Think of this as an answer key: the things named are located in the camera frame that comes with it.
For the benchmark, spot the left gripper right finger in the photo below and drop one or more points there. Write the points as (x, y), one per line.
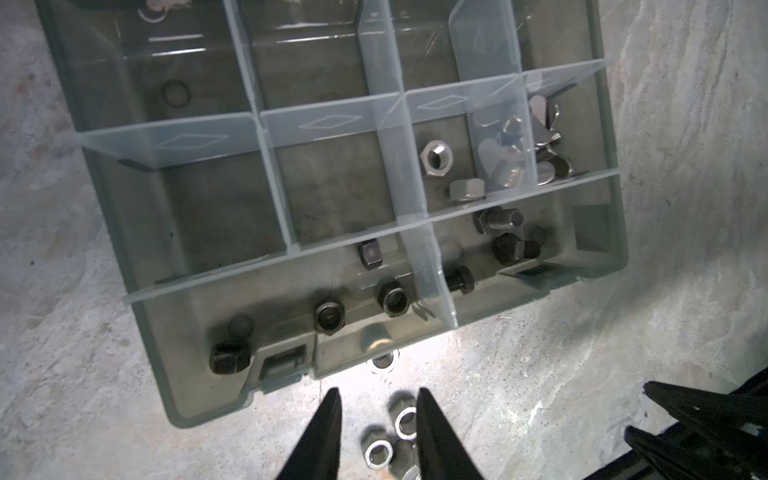
(441, 454)

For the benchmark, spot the black bolt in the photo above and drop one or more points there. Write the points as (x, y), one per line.
(509, 249)
(461, 279)

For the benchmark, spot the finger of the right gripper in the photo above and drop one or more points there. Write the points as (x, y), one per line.
(679, 401)
(674, 462)

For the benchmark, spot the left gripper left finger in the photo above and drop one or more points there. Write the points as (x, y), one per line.
(317, 454)

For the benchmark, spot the grey plastic organizer box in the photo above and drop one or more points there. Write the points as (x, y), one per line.
(241, 150)

